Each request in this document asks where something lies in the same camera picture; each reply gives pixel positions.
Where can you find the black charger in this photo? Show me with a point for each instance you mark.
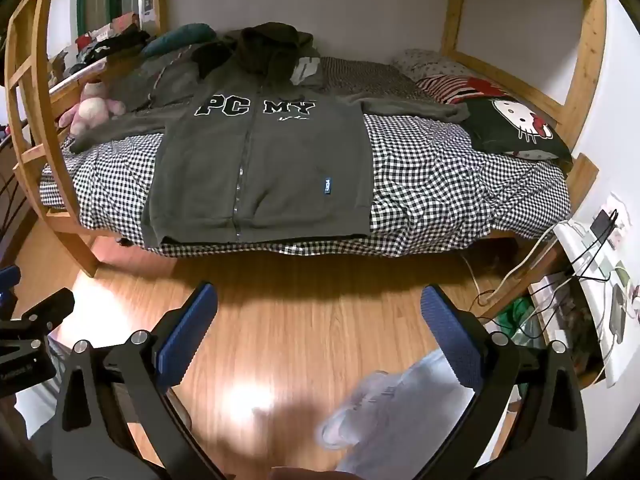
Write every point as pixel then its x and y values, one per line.
pixel 605 222

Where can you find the white cloth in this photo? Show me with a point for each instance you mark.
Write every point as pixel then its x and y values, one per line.
pixel 305 71

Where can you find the olive green zip hoodie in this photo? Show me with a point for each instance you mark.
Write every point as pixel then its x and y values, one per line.
pixel 260 160

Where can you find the black cat-print pillow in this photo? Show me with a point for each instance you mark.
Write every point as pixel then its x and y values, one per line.
pixel 515 125

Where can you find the white wall power strip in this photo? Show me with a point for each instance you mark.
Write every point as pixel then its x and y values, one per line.
pixel 617 210

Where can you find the black cloth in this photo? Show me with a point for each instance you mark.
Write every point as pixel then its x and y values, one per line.
pixel 212 60

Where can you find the cluttered wooden desk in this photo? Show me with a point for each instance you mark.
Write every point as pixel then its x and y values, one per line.
pixel 100 67

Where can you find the light grey slipper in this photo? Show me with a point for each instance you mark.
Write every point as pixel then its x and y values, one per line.
pixel 350 420

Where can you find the white floral pillow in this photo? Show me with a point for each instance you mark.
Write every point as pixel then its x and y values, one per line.
pixel 430 62

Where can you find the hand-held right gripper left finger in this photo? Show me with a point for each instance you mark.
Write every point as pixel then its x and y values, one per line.
pixel 187 325

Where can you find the green bag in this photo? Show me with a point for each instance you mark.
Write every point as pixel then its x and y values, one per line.
pixel 515 317

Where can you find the teal pillow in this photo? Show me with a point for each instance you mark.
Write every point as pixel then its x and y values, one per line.
pixel 180 37

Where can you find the dark grey garment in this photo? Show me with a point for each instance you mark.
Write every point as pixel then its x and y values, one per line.
pixel 165 75

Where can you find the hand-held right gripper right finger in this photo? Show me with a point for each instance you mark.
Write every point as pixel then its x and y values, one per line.
pixel 450 340

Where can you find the person's leg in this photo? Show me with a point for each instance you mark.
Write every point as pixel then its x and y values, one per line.
pixel 415 410
pixel 37 410

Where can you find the pink plush toy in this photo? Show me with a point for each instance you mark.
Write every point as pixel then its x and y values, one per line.
pixel 92 110

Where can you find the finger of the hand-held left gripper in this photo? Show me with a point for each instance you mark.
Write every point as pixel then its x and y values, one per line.
pixel 7 285
pixel 45 310

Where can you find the person's right leg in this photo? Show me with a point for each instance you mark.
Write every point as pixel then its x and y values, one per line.
pixel 415 410

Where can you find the black white checkered bed sheet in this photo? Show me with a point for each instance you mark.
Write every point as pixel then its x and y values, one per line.
pixel 450 185

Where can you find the wooden bunk bed frame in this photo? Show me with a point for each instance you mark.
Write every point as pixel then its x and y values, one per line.
pixel 590 60

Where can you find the person's left leg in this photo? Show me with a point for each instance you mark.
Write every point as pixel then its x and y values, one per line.
pixel 37 410

